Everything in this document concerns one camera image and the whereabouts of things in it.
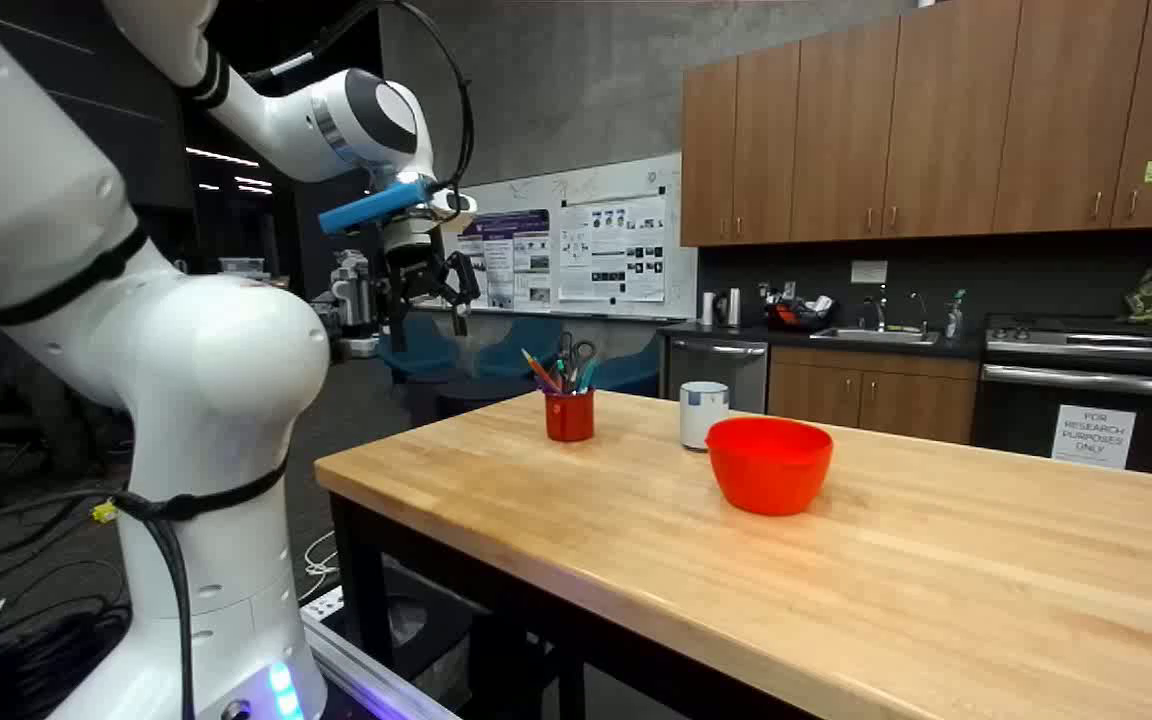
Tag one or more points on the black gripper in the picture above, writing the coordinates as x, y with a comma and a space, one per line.
426, 262

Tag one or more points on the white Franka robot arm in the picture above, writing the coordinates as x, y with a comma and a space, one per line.
191, 363

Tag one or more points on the white cup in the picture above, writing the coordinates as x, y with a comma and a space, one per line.
703, 414

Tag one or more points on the blue lounge chair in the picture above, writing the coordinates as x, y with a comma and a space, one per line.
468, 349

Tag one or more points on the orange marker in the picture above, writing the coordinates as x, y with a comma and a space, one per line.
536, 373

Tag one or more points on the whiteboard with posters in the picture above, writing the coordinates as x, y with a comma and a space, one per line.
578, 241

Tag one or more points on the wooden butcher-block table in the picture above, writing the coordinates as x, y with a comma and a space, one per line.
363, 575

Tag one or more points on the white thermos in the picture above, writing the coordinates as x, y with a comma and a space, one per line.
706, 308

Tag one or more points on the stainless steel dishwasher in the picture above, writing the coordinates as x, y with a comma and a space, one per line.
718, 371

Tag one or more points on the silver kettle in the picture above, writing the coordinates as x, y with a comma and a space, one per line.
735, 308

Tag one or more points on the red plastic bowl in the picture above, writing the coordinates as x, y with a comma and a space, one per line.
771, 464

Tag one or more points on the kitchen sink with faucet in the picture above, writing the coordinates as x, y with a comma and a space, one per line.
881, 328

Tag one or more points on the wooden base cabinet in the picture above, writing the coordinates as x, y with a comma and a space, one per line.
875, 394

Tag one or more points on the stainless steel oven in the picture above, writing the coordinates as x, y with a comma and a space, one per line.
1098, 383

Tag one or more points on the white paper sign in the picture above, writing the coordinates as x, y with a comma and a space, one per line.
1092, 436

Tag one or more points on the white wall outlet plate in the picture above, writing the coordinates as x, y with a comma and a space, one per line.
871, 274

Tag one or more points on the wooden wall cabinets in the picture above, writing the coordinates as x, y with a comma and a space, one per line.
948, 122

